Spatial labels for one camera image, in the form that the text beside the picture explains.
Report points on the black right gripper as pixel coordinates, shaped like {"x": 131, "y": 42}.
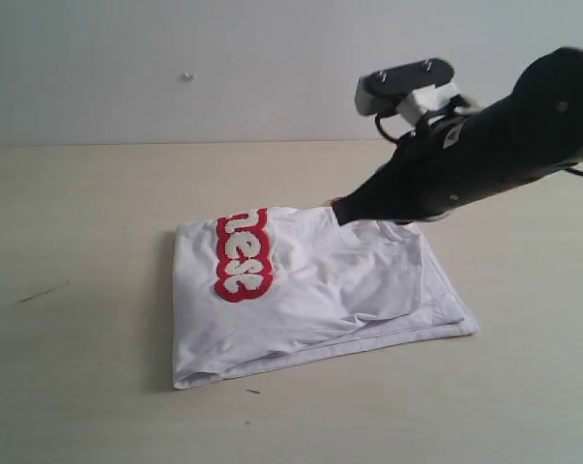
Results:
{"x": 457, "y": 165}

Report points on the white t-shirt red lettering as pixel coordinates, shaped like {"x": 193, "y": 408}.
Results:
{"x": 272, "y": 288}

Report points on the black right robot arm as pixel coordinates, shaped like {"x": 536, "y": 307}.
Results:
{"x": 545, "y": 108}

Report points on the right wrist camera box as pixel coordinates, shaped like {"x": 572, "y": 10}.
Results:
{"x": 384, "y": 90}

